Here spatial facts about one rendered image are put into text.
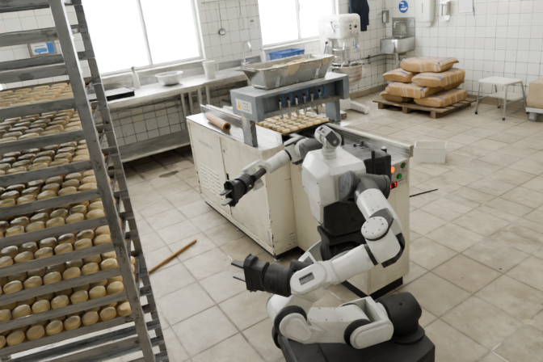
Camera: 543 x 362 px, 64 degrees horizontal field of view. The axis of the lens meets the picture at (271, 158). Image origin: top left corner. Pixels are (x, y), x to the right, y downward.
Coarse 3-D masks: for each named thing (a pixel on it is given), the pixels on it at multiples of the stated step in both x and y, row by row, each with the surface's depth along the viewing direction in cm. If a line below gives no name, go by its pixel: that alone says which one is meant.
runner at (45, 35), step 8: (16, 32) 109; (24, 32) 110; (32, 32) 110; (40, 32) 111; (48, 32) 111; (56, 32) 112; (0, 40) 109; (8, 40) 109; (16, 40) 110; (24, 40) 110; (32, 40) 111; (40, 40) 111; (48, 40) 112
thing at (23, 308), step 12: (120, 276) 148; (72, 288) 148; (84, 288) 145; (96, 288) 143; (108, 288) 142; (120, 288) 143; (24, 300) 141; (36, 300) 144; (48, 300) 143; (60, 300) 139; (72, 300) 139; (84, 300) 140; (0, 312) 137; (12, 312) 136; (24, 312) 136; (36, 312) 136
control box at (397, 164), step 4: (396, 160) 230; (400, 160) 229; (404, 160) 229; (392, 164) 226; (396, 164) 227; (400, 164) 228; (396, 168) 228; (400, 168) 229; (404, 168) 231; (396, 172) 228; (400, 172) 230; (404, 172) 232; (392, 176) 227; (396, 176) 229; (404, 176) 233; (392, 180) 228; (396, 180) 230; (400, 180) 232; (404, 180) 233; (392, 184) 229; (396, 184) 230; (400, 184) 232; (392, 188) 229
